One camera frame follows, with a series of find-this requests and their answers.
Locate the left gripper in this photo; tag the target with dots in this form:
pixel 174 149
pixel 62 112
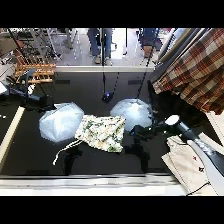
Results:
pixel 45 101

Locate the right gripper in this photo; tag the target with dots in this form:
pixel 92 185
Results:
pixel 141 130

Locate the white green floral shorts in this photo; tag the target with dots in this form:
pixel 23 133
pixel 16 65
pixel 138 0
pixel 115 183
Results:
pixel 101 131

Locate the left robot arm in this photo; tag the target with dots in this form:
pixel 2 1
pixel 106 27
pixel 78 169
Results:
pixel 20 95

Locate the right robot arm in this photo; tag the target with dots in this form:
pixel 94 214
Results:
pixel 200 146

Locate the cream garment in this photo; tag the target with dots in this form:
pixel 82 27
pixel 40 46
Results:
pixel 183 163

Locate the person's legs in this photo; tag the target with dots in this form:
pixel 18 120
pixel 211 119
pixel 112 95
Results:
pixel 97 43

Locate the red checked shirt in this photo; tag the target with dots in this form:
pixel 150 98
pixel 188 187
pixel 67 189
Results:
pixel 200 73

